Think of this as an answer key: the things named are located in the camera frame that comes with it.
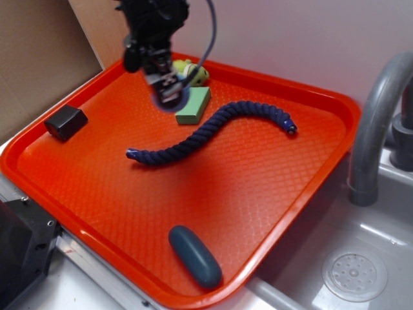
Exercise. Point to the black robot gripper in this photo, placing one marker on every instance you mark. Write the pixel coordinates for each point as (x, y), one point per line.
(151, 25)

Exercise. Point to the light blue textured ball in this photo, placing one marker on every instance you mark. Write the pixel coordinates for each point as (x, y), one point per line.
(182, 100)

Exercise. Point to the green plush turtle toy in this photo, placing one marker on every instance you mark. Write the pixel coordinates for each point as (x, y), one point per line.
(186, 68)

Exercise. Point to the green rectangular block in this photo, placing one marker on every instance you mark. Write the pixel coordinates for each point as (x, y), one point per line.
(192, 113)

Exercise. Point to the brown cardboard panel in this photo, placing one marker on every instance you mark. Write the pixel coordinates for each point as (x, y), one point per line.
(49, 49)

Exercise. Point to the small black box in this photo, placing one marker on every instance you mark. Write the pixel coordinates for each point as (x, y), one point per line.
(65, 122)

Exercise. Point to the orange plastic tray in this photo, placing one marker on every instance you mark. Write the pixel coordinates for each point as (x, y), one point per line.
(239, 193)

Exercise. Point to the dark teal oval capsule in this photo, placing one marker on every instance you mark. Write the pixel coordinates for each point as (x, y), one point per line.
(195, 256)

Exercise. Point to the grey curved faucet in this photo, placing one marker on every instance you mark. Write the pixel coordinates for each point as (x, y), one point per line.
(375, 127)

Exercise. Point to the grey sink basin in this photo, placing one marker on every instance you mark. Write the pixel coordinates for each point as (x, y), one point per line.
(290, 277)

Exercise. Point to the round sink drain strainer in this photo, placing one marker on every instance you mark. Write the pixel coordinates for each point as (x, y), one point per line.
(354, 274)

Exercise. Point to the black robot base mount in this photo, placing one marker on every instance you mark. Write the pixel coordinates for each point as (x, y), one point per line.
(28, 238)

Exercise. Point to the dark grey faucet handle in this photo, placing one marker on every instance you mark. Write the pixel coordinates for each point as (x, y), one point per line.
(401, 156)

